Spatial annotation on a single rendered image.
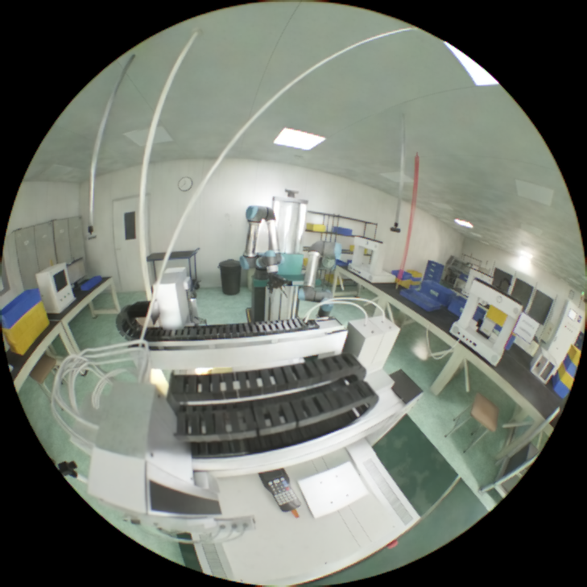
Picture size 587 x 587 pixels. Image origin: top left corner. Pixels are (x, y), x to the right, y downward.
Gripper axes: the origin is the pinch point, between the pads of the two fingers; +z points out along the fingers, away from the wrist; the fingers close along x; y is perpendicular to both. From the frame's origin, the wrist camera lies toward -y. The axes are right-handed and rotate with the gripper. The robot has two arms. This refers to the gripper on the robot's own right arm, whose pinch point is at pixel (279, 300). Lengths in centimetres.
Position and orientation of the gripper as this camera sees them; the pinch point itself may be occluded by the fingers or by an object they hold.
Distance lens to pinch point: 130.4
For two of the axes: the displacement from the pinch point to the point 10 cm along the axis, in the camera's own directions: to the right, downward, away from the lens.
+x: -6.4, 1.9, -7.4
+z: 1.8, 9.8, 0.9
